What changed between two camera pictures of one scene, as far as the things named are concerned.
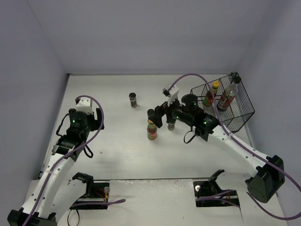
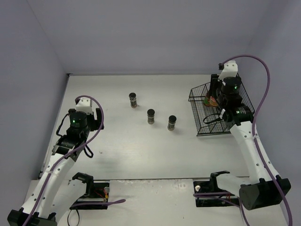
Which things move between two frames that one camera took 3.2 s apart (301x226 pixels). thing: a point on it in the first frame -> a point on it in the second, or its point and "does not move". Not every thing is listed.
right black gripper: [163, 112] -> [213, 84]
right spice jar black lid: [171, 125] does not move
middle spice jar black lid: [150, 112] does not move
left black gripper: [99, 118] does not move
